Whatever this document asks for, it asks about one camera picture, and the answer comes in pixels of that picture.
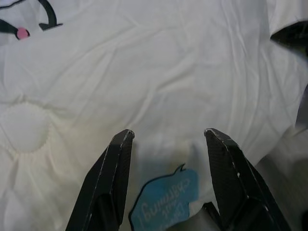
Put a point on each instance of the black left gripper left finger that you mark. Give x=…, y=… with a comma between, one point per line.
x=106, y=187

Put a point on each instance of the cream cartoon print quilt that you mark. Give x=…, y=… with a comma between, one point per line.
x=156, y=72

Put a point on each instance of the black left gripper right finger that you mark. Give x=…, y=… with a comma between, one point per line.
x=234, y=187

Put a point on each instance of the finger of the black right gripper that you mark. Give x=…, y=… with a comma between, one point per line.
x=293, y=33

